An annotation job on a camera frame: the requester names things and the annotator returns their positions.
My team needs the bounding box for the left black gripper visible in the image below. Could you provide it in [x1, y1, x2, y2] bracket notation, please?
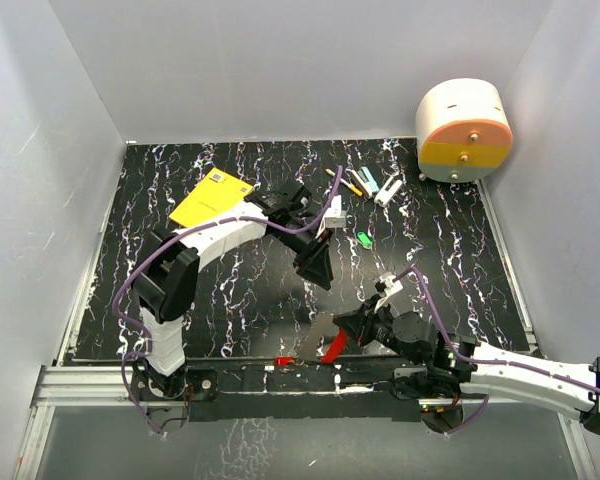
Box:
[271, 220, 332, 290]

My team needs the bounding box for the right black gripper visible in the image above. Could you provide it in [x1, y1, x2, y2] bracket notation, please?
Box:
[334, 294, 422, 364]

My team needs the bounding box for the green key tag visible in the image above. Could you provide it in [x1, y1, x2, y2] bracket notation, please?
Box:
[356, 231, 373, 249]

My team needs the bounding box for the red key tag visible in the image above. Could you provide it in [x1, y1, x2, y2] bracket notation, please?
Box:
[274, 356, 296, 367]

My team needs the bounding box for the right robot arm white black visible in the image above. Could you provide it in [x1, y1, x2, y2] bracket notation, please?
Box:
[322, 306, 600, 436]

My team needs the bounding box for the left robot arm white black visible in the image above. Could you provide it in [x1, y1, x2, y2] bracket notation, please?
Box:
[131, 180, 343, 399]

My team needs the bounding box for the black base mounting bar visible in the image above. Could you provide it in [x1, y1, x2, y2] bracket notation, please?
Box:
[130, 356, 467, 433]

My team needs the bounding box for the yellow white pen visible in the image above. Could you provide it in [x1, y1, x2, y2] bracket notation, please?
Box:
[325, 168, 364, 198]

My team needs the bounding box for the light blue marker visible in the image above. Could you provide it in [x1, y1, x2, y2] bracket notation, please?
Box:
[351, 167, 379, 198]

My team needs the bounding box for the white clip tool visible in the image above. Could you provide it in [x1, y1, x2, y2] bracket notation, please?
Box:
[374, 175, 403, 208]

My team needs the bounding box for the yellow notebook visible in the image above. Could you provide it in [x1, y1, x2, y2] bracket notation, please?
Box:
[169, 168, 253, 228]

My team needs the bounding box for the round pastel drawer cabinet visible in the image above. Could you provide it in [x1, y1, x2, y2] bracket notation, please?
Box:
[415, 78, 513, 183]

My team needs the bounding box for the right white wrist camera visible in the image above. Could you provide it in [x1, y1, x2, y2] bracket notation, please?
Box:
[374, 272, 403, 311]

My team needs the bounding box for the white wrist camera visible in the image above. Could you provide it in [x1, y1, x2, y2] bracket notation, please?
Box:
[316, 195, 346, 237]
[374, 272, 403, 311]

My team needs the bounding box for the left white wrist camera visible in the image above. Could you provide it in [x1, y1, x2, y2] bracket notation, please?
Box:
[316, 195, 346, 237]

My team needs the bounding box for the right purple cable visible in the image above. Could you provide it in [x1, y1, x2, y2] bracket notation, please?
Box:
[393, 265, 600, 436]

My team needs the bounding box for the purple cable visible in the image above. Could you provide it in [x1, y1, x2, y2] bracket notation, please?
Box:
[113, 164, 344, 441]
[393, 265, 600, 436]

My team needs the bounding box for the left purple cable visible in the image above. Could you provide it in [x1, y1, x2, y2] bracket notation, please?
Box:
[113, 164, 344, 441]

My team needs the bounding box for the aluminium frame rail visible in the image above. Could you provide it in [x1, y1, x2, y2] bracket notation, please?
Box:
[14, 366, 186, 479]

